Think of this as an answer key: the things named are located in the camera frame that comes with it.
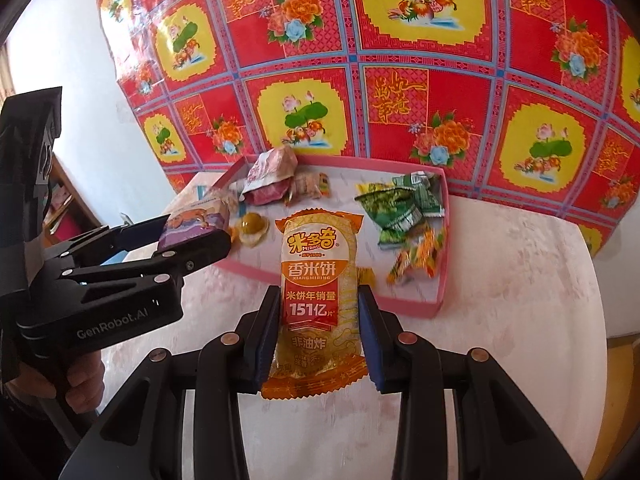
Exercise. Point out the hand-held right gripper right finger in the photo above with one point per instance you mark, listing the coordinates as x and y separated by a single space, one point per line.
369 342

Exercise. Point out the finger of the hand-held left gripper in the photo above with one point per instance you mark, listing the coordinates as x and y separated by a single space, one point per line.
190 257
120 240

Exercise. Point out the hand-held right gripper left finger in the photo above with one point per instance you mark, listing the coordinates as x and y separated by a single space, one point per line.
265 342

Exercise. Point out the purple snack packet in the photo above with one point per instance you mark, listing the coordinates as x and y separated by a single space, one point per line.
195 220

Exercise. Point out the small yellow snack packet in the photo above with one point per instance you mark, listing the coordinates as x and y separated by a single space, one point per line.
367 277
372 189

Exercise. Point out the pink shallow cardboard box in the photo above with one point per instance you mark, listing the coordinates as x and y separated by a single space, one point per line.
255 260

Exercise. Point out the yellow jelly cup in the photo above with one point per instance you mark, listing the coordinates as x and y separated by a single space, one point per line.
252 225

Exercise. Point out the yellow orange rice cracker packet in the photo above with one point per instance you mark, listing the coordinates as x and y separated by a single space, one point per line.
315 280

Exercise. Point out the small orange foil packet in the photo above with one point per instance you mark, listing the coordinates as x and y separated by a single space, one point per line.
425 245
407 267

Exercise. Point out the pink red snack packet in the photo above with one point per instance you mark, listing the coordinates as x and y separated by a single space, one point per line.
267 194

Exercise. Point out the green pea snack packet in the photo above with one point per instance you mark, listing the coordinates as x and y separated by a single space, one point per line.
420 195
385 212
400 237

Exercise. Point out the white pink jelly drink pouch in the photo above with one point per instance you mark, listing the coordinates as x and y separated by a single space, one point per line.
270 165

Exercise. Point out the rainbow-edged clear candy packet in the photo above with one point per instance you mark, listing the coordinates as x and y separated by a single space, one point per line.
310 185

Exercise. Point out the person's left hand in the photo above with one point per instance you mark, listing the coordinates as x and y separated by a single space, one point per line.
85 385

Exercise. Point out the red floral printed wall cloth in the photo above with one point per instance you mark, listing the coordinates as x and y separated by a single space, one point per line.
400 110

